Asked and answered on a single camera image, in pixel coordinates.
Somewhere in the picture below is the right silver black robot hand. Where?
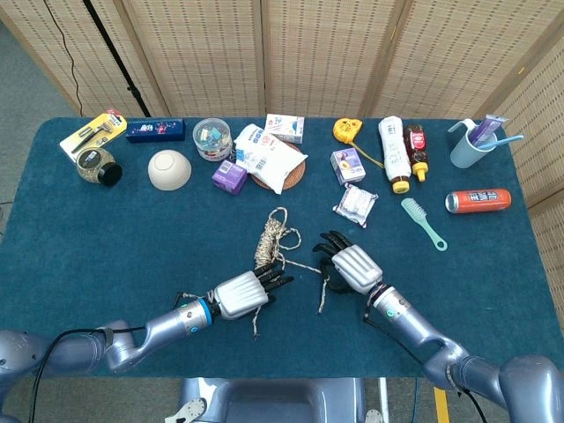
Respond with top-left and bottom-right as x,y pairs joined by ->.
312,229 -> 384,295

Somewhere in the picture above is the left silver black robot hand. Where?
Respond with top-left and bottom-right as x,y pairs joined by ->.
213,263 -> 295,321

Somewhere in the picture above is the beige braided rope bundle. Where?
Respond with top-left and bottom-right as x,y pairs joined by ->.
251,207 -> 330,339

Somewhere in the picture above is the white crinkled snack packet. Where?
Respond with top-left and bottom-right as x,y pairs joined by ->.
332,183 -> 379,229

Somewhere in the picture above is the mint green brush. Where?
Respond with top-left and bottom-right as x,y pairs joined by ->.
400,197 -> 449,252

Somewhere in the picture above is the white purple drink carton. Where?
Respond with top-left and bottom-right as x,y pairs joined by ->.
330,148 -> 367,186

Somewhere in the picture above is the brown woven round coaster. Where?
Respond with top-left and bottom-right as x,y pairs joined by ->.
250,153 -> 308,191

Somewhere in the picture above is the grey robot torso base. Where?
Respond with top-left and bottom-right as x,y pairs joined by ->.
165,377 -> 384,423

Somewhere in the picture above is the small purple carton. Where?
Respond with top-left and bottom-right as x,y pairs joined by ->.
211,159 -> 249,196

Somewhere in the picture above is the blue carpet table mat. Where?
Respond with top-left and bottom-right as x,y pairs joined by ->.
0,116 -> 554,380

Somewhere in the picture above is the white bottle yellow cap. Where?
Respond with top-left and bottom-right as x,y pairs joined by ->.
377,115 -> 412,194

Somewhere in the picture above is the brown squeeze bottle yellow cap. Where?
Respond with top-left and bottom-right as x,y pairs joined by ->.
403,124 -> 430,183

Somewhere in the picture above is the yellow tape measure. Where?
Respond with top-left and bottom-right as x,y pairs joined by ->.
332,117 -> 385,170

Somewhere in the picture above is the white plastic pouch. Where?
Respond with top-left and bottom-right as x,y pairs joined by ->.
233,123 -> 308,195

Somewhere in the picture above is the orange drink can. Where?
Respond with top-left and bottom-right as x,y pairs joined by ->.
444,188 -> 513,215

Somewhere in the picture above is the cream upturned bowl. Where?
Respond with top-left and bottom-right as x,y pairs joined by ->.
147,149 -> 193,191

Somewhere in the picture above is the white and blue box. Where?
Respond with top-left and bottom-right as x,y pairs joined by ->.
264,113 -> 305,145

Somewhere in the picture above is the clear round clip tub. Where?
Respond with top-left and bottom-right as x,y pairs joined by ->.
192,117 -> 234,162

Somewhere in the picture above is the dark blue long box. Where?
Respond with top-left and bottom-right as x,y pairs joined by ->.
125,117 -> 187,144

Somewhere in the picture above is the purple toothpaste tube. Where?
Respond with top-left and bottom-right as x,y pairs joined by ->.
471,114 -> 510,145

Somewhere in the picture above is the glass jar black lid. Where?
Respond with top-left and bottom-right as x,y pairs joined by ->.
75,147 -> 123,188

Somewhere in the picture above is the blue toothbrush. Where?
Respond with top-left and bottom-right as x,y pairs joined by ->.
478,134 -> 525,151

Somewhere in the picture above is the yellow razor blister pack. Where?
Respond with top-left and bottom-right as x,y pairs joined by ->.
59,109 -> 129,163

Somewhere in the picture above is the black stand pole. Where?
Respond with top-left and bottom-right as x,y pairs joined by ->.
82,0 -> 152,118

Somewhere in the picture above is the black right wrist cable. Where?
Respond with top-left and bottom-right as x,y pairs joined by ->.
363,303 -> 486,423

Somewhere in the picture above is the light blue handled cup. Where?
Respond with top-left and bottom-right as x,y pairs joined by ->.
448,117 -> 499,169

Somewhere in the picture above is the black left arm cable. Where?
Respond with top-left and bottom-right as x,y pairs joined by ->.
28,325 -> 146,423

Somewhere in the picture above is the thin black hanging cable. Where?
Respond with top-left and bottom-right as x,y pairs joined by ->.
42,0 -> 84,118

